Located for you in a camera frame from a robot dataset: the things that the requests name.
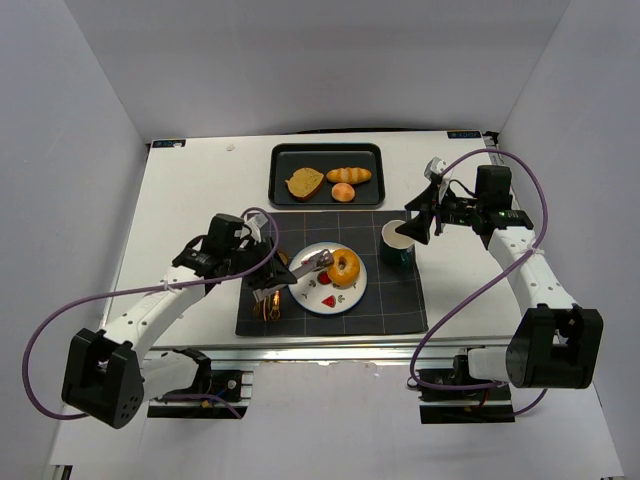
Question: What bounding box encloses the orange glazed donut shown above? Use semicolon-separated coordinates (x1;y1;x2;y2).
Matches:
327;248;360;287

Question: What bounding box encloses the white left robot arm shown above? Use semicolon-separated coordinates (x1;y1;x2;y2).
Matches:
61;208;334;429

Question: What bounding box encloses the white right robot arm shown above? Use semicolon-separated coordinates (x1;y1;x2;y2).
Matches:
396;158;603;389

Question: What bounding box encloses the brown bread slice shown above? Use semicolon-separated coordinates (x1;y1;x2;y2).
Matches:
285;167;325;202

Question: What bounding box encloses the striped long bread roll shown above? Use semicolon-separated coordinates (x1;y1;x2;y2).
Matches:
326;167;372;185

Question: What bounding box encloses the gold fork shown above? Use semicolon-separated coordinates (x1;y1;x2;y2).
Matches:
253;299;267;320

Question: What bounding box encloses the gold spoon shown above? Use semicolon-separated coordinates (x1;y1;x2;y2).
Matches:
274;251;289;321

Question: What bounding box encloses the green white mug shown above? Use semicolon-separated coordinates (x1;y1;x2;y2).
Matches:
379;220;414;268

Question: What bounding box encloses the white watermelon pattern plate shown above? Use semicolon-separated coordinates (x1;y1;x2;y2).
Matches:
289;242;368;315

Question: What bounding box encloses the small round bun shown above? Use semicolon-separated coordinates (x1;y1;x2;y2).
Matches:
331;182;356;203

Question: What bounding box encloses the right blue table label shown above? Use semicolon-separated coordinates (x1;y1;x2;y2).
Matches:
447;130;482;139

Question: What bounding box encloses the dark checked placemat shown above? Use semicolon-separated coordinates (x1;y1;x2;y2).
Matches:
235;210;428;338

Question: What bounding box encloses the black baking tray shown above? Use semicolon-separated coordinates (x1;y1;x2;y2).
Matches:
268;143;386;210

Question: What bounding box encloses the blue table label sticker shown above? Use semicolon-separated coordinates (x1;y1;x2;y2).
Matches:
151;139;186;149

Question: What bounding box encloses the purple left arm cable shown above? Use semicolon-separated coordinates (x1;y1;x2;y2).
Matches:
21;206;280;421

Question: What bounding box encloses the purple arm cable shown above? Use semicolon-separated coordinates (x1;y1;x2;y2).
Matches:
405;148;550;417
21;206;280;421

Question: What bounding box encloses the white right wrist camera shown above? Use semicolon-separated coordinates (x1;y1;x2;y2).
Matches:
424;157;448;181

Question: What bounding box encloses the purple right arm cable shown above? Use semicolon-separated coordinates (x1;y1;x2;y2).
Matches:
405;148;550;417

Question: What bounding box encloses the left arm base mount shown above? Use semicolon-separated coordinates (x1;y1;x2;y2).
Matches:
147;348;252;420

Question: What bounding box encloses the aluminium frame rail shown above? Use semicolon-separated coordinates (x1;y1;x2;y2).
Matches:
64;344;506;401

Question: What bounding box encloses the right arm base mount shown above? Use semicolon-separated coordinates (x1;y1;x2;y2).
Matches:
417;354;515;425

